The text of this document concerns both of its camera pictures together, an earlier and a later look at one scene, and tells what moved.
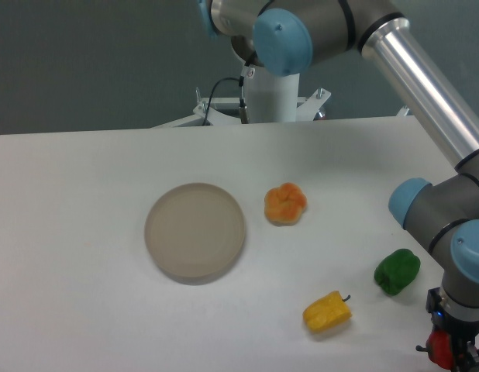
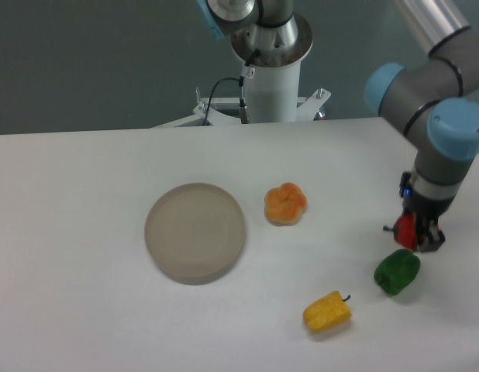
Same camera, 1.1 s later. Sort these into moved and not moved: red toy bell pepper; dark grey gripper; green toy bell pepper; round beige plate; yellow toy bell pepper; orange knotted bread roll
Moved: dark grey gripper; red toy bell pepper
Not moved: green toy bell pepper; yellow toy bell pepper; orange knotted bread roll; round beige plate
